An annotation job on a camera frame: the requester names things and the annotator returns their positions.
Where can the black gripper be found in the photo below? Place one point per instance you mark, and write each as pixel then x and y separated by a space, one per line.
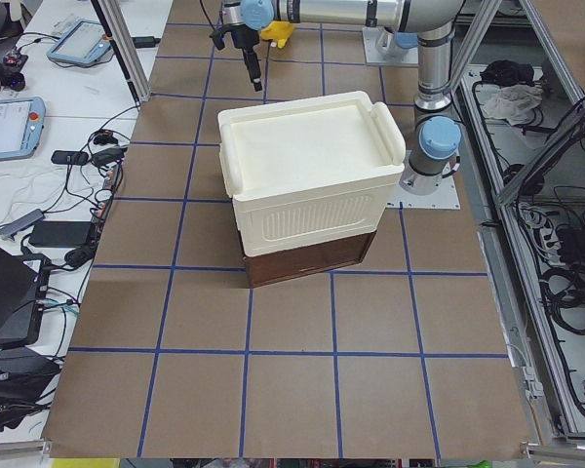
pixel 248 40

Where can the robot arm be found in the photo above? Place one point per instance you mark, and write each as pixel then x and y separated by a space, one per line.
pixel 431 21

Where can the yellow plush dinosaur toy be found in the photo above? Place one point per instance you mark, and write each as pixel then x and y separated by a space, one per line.
pixel 278 33

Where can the upper teach pendant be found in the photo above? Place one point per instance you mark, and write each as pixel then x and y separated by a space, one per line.
pixel 84 44

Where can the teach pendant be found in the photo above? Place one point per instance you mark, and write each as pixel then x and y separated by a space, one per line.
pixel 84 44
pixel 21 126

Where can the brown wooden cabinet base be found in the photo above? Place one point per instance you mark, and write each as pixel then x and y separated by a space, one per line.
pixel 271 268

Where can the lower teach pendant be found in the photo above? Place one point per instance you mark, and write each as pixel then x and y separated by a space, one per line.
pixel 21 126

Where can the white cloth rag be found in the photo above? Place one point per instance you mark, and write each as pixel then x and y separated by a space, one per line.
pixel 514 104

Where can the black laptop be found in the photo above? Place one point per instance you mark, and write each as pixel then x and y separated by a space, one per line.
pixel 24 281

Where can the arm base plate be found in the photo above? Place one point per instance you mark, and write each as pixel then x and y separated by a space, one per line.
pixel 386 48
pixel 443 196

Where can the aluminium frame post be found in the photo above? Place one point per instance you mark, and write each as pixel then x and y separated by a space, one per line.
pixel 115 28

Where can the aluminium side frame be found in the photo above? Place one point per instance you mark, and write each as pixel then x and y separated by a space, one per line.
pixel 534 194

